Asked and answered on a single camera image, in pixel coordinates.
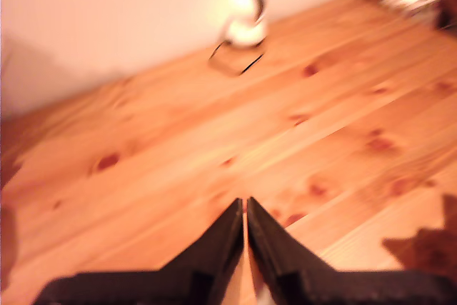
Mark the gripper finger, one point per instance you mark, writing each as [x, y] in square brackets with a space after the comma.
[210, 255]
[282, 258]

